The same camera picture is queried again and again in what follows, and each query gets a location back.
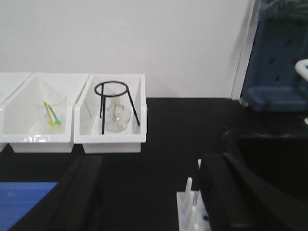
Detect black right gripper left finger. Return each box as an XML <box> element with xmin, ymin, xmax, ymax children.
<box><xmin>10</xmin><ymin>155</ymin><xmax>103</xmax><ymax>231</ymax></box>

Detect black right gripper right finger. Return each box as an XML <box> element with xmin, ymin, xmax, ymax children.
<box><xmin>199</xmin><ymin>153</ymin><xmax>308</xmax><ymax>231</ymax></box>

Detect white test tube rack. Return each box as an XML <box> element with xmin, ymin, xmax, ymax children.
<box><xmin>176</xmin><ymin>177</ymin><xmax>212</xmax><ymax>231</ymax></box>

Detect blue pegboard drying rack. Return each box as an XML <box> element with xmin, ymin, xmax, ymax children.
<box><xmin>241</xmin><ymin>11</ymin><xmax>308</xmax><ymax>112</ymax></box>

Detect blue plastic tray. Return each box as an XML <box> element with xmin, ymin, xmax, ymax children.
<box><xmin>0</xmin><ymin>182</ymin><xmax>57</xmax><ymax>231</ymax></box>

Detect black sink basin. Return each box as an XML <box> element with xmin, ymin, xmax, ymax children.
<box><xmin>223</xmin><ymin>131</ymin><xmax>308</xmax><ymax>203</ymax></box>

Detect white right storage bin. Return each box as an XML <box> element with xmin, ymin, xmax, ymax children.
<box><xmin>74</xmin><ymin>74</ymin><xmax>148</xmax><ymax>154</ymax></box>

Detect white storage bin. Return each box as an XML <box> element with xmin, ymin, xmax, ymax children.
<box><xmin>0</xmin><ymin>72</ymin><xmax>37</xmax><ymax>151</ymax></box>
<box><xmin>9</xmin><ymin>73</ymin><xmax>89</xmax><ymax>153</ymax></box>
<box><xmin>74</xmin><ymin>74</ymin><xmax>148</xmax><ymax>154</ymax></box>

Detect white middle storage bin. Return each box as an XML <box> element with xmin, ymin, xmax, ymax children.
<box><xmin>9</xmin><ymin>73</ymin><xmax>89</xmax><ymax>153</ymax></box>

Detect yellow green plastic spatulas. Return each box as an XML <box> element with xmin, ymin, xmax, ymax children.
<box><xmin>43</xmin><ymin>101</ymin><xmax>62</xmax><ymax>126</ymax></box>

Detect glass beaker in middle bin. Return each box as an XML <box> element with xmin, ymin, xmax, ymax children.
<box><xmin>32</xmin><ymin>92</ymin><xmax>67</xmax><ymax>135</ymax></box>

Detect glass alcohol lamp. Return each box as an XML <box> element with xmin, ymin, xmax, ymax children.
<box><xmin>105</xmin><ymin>91</ymin><xmax>131</xmax><ymax>133</ymax></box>

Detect white left storage bin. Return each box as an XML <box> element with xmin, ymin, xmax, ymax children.
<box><xmin>0</xmin><ymin>72</ymin><xmax>37</xmax><ymax>151</ymax></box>

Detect white lab faucet green knobs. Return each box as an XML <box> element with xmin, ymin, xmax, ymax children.
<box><xmin>295</xmin><ymin>59</ymin><xmax>308</xmax><ymax>125</ymax></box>

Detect bag of grey pegs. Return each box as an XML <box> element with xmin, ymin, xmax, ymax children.
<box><xmin>258</xmin><ymin>0</ymin><xmax>308</xmax><ymax>19</ymax></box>

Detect black wire tripod stand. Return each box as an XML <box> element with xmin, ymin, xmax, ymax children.
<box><xmin>94</xmin><ymin>80</ymin><xmax>141</xmax><ymax>135</ymax></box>

